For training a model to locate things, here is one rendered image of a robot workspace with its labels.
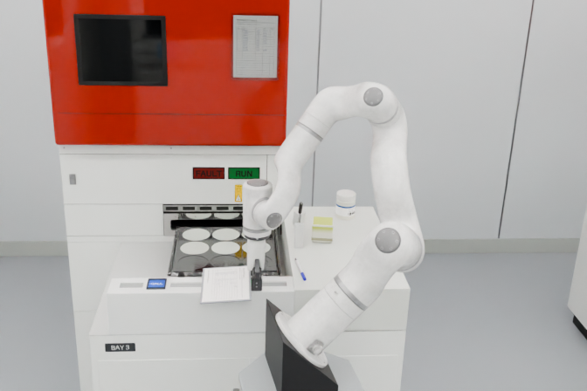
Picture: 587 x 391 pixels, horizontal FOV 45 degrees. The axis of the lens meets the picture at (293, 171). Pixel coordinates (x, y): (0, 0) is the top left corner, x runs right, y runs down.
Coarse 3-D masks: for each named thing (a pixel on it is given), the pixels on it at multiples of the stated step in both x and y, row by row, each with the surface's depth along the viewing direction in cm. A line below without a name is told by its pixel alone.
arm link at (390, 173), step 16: (400, 112) 197; (384, 128) 198; (400, 128) 199; (384, 144) 193; (400, 144) 194; (384, 160) 189; (400, 160) 190; (384, 176) 188; (400, 176) 188; (384, 192) 188; (400, 192) 188; (384, 208) 191; (400, 208) 190; (416, 224) 192
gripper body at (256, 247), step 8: (248, 240) 206; (256, 240) 205; (264, 240) 205; (248, 248) 205; (256, 248) 204; (264, 248) 205; (248, 256) 205; (256, 256) 205; (264, 256) 206; (248, 264) 206
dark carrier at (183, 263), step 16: (192, 240) 254; (208, 240) 254; (224, 240) 254; (240, 240) 255; (272, 240) 256; (176, 256) 242; (192, 256) 243; (208, 256) 243; (224, 256) 243; (240, 256) 243; (272, 256) 244
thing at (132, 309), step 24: (120, 288) 209; (144, 288) 209; (168, 288) 210; (192, 288) 210; (264, 288) 211; (288, 288) 212; (120, 312) 208; (144, 312) 209; (168, 312) 210; (192, 312) 210; (216, 312) 211; (240, 312) 212; (264, 312) 212; (288, 312) 213
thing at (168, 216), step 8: (168, 216) 265; (176, 216) 265; (184, 216) 266; (192, 216) 266; (200, 216) 266; (208, 216) 266; (216, 216) 267; (224, 216) 267; (232, 216) 267; (240, 216) 267; (168, 224) 266; (168, 232) 267
